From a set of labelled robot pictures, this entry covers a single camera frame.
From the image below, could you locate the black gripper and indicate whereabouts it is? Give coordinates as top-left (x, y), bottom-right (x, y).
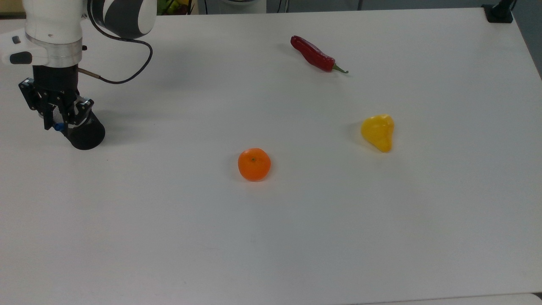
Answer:
top-left (19, 65), bottom-right (94, 131)

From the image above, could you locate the black mesh pen cup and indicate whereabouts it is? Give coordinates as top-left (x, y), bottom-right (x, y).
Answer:
top-left (51, 101), bottom-right (106, 151)

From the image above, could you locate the orange mandarin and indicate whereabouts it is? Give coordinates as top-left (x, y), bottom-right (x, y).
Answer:
top-left (238, 147), bottom-right (271, 182)

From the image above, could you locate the red chili pepper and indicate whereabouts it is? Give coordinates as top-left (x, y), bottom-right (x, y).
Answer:
top-left (290, 35), bottom-right (349, 75)

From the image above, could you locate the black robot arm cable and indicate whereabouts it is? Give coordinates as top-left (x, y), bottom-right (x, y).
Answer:
top-left (78, 8), bottom-right (153, 85)

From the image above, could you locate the black camera pole with base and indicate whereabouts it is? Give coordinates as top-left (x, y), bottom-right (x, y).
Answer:
top-left (481, 0), bottom-right (518, 24)

